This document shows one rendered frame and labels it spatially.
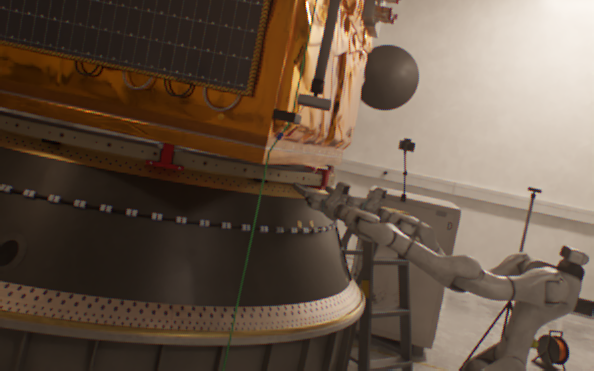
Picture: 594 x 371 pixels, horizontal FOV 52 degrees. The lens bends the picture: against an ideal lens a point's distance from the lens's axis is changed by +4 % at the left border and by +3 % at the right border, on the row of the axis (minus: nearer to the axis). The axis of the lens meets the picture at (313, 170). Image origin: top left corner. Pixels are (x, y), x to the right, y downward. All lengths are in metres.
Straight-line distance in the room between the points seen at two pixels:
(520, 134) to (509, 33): 1.62
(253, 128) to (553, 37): 8.88
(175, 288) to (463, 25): 8.70
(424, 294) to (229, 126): 4.51
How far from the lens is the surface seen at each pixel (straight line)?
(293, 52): 1.83
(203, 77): 1.81
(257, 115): 1.79
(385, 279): 6.07
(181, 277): 2.04
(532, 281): 2.04
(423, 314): 6.15
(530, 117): 10.19
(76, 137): 2.14
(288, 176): 2.31
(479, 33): 10.25
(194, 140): 1.85
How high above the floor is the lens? 1.83
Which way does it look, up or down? 2 degrees down
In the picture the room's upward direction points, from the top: 12 degrees clockwise
